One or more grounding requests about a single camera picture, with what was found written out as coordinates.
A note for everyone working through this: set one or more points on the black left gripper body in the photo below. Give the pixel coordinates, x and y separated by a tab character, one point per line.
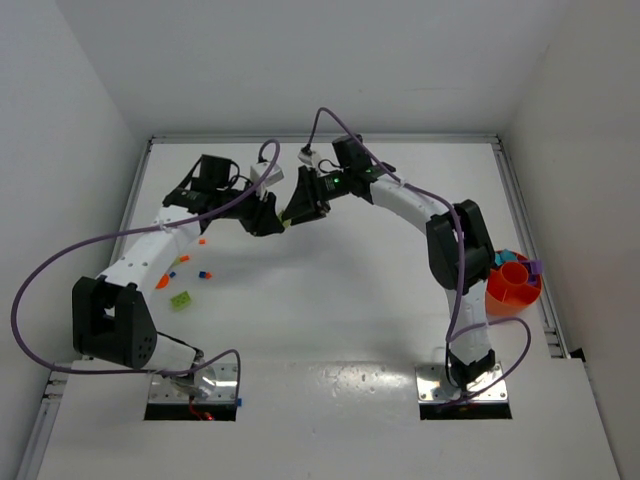
251	210

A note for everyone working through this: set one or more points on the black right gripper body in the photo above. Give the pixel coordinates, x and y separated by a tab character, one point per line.
311	191

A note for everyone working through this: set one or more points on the light green lego brick low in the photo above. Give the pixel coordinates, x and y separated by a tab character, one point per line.
180	301

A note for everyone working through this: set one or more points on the large teal lego brick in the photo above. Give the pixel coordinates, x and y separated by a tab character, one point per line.
505	256

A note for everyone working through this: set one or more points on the purple stepped lego brick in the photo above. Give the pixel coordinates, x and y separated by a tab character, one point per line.
534	266

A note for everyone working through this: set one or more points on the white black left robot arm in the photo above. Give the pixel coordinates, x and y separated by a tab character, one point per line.
111	319

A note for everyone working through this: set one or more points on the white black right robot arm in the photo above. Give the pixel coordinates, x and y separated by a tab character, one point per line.
459	248

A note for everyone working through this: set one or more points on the orange round lego piece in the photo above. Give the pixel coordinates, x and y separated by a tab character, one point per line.
163	282

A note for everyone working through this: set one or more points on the orange divided round container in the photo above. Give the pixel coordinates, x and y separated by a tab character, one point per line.
511	289

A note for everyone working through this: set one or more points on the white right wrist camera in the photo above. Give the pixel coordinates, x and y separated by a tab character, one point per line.
309	157

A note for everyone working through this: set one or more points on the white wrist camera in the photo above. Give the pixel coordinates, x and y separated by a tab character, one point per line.
309	157
265	175

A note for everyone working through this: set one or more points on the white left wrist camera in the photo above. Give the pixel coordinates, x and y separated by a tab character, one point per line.
265	175

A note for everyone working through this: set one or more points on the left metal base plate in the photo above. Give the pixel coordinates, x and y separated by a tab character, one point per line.
216	385

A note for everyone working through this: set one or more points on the metal base plate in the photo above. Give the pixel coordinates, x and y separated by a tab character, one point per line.
433	387
216	385

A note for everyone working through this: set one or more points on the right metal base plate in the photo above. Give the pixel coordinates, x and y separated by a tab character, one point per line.
433	387

